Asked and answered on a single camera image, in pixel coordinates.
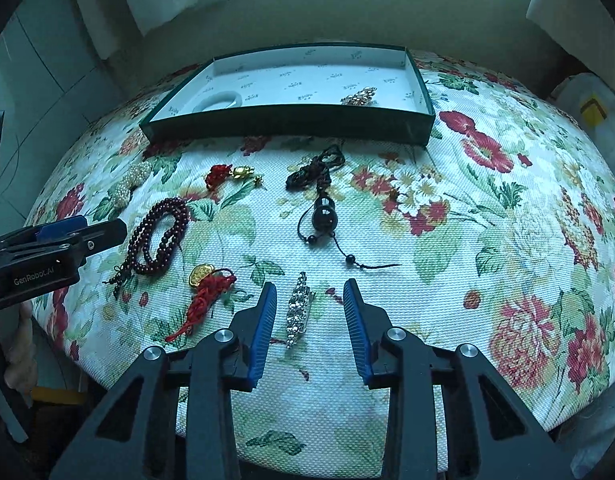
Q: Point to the white folded cloth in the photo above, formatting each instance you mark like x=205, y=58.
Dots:
x=577, y=5

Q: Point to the clear bag yellow print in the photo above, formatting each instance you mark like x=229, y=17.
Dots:
x=590, y=105

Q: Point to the person's left hand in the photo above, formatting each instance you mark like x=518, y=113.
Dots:
x=22, y=350

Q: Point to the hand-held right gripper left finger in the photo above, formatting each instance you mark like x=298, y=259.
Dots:
x=262, y=330

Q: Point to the dark green shallow box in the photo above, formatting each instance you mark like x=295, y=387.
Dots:
x=287, y=127

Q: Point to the floral quilted cloth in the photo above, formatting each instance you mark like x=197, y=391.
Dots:
x=437, y=260

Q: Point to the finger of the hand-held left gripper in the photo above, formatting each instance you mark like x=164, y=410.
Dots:
x=107, y=236
x=62, y=226

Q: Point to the red tassel gold ingot charm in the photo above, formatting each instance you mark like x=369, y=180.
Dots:
x=207, y=301

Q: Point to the small red knot gold charm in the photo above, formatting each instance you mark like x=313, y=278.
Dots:
x=218, y=175

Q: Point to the white jade bangle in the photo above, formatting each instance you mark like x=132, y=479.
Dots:
x=233, y=96

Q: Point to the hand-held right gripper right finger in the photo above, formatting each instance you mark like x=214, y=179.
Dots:
x=355, y=325

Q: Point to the gold pearl brooch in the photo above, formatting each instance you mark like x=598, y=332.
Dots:
x=360, y=96

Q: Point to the rhinestone hair clip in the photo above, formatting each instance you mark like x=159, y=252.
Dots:
x=297, y=310

